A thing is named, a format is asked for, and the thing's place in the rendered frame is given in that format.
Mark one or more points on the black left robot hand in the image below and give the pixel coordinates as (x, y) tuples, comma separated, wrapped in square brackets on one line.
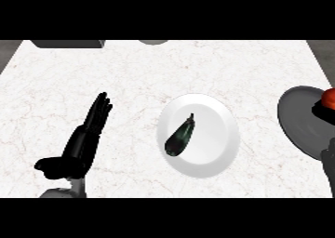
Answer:
[(84, 139)]

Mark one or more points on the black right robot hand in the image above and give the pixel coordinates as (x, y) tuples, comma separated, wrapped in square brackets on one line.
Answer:
[(329, 116)]

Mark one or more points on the red tomato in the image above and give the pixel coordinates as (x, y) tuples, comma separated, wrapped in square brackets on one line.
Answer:
[(334, 100)]

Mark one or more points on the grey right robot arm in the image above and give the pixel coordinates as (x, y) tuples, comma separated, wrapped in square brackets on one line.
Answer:
[(334, 167)]

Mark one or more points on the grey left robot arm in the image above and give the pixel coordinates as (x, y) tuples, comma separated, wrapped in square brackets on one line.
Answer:
[(66, 192)]

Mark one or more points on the grey pan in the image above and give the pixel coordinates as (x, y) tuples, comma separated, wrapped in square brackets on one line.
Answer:
[(304, 124)]

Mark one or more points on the white oval plate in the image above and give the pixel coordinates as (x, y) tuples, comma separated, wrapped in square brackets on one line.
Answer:
[(200, 136)]

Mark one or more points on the dark grey box appliance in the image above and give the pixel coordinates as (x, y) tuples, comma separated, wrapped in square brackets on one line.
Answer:
[(67, 43)]

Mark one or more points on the grey round object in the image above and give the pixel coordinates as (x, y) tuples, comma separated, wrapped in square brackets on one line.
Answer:
[(153, 42)]

